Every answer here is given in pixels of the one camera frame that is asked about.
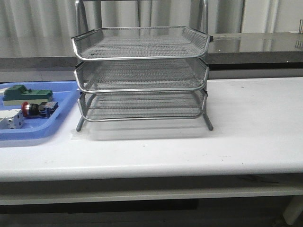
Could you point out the red emergency stop button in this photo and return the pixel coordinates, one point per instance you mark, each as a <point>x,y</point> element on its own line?
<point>44,109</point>

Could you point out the blue plastic tray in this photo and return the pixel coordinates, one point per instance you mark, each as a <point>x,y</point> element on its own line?
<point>65,93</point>

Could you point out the white circuit breaker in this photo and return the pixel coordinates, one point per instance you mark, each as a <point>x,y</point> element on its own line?
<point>11,119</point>

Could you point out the dark stone counter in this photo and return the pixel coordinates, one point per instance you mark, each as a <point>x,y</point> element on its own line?
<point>226,51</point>

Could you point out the white table leg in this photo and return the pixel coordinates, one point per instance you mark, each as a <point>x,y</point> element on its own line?
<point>293,210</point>

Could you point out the silver mesh rack frame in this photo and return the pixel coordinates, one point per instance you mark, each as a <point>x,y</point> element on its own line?
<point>202,25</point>

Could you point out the green knife switch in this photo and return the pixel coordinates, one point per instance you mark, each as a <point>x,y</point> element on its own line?
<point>18,94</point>

